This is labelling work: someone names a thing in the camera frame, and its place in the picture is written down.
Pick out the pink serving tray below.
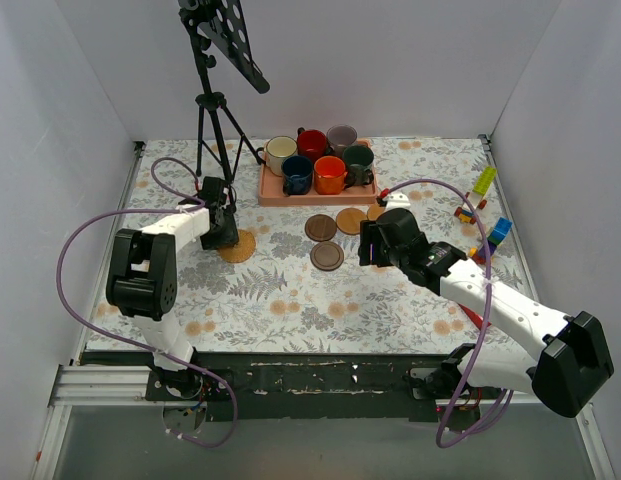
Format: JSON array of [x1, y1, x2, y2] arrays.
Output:
[[258, 162, 378, 207]]

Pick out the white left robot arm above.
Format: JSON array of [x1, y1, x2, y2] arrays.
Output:
[[106, 177, 239, 400]]

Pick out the toy brick car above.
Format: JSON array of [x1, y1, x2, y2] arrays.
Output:
[[454, 167, 497, 224]]

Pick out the red toy brick window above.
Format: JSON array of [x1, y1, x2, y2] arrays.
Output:
[[459, 305, 483, 329]]

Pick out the floral table mat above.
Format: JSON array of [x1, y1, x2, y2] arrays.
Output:
[[87, 137, 546, 356]]

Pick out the light wooden coaster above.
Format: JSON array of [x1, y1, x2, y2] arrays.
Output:
[[367, 205, 386, 221], [336, 208, 367, 235]]

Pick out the woven cork coaster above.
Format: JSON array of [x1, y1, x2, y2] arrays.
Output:
[[218, 229, 256, 264]]

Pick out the cream enamel mug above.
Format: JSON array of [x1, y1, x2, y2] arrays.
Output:
[[257, 136, 298, 177]]

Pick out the red mug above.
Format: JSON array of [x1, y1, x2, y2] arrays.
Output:
[[296, 127, 328, 162]]

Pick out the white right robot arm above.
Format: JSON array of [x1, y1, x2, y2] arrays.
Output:
[[359, 192, 614, 418]]

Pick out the grey lilac mug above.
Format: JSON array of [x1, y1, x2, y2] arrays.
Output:
[[326, 124, 358, 157]]

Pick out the blue green toy bricks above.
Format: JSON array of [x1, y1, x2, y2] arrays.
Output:
[[469, 217, 512, 265]]

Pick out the black music stand tripod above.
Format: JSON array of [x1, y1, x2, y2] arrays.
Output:
[[179, 0, 270, 206]]

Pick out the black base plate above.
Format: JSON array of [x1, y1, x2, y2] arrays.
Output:
[[81, 351, 461, 422]]

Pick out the dark green mug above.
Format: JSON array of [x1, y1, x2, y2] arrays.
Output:
[[342, 145, 374, 188]]

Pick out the dark wooden coaster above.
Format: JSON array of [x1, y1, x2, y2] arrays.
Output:
[[310, 241, 344, 271], [304, 214, 338, 242]]

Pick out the orange mug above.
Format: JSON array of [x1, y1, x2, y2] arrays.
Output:
[[313, 156, 355, 195]]

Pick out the dark blue mug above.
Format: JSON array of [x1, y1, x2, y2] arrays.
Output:
[[281, 155, 314, 196]]

